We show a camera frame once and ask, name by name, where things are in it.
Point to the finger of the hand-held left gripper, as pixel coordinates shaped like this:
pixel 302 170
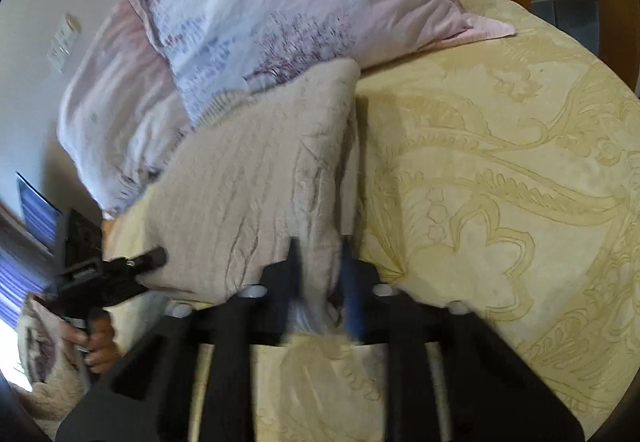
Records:
pixel 150 259

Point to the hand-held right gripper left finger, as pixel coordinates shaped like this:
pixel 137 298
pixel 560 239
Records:
pixel 235 322

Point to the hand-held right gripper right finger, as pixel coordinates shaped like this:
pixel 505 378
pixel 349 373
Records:
pixel 354 302

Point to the person's left hand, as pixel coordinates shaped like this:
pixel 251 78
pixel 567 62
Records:
pixel 102 342

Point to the window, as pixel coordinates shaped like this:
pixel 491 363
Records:
pixel 37 217

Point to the pink floral pillow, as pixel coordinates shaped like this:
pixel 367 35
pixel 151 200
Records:
pixel 115 121

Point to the yellow patterned bedspread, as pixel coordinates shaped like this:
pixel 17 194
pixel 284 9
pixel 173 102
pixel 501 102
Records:
pixel 500 171

